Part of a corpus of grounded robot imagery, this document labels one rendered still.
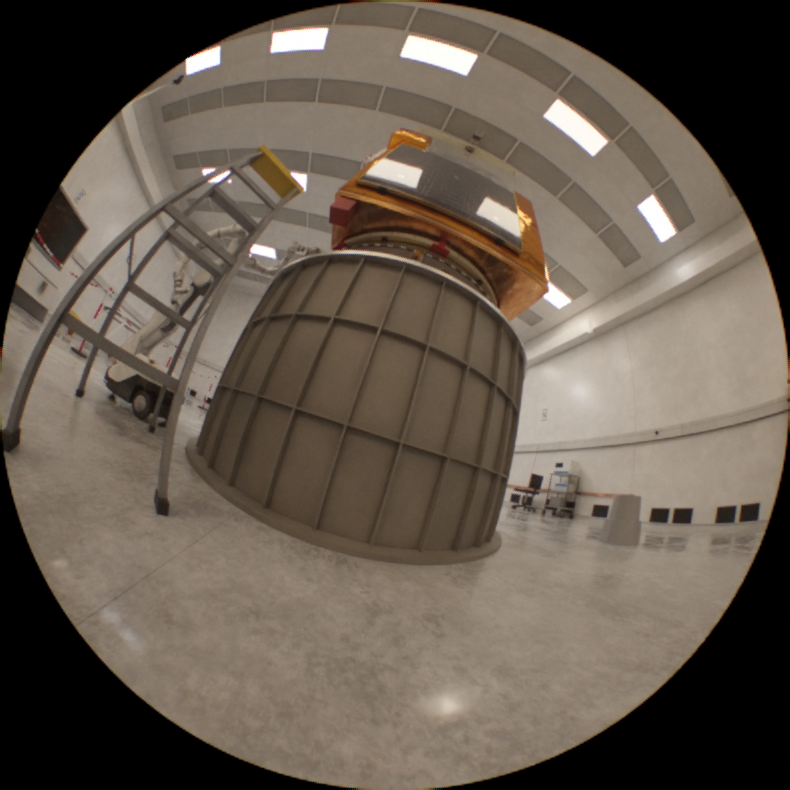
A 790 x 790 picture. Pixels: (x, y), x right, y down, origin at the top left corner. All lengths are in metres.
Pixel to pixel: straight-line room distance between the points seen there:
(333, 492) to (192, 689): 0.71
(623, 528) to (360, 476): 2.19
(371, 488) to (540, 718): 0.77
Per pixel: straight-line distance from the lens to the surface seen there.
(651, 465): 5.13
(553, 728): 0.45
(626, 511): 2.50
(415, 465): 0.87
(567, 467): 5.38
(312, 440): 0.85
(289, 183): 1.58
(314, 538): 0.79
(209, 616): 0.44
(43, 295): 4.81
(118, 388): 1.87
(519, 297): 2.07
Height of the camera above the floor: 0.31
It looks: 16 degrees up
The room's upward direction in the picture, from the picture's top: 17 degrees clockwise
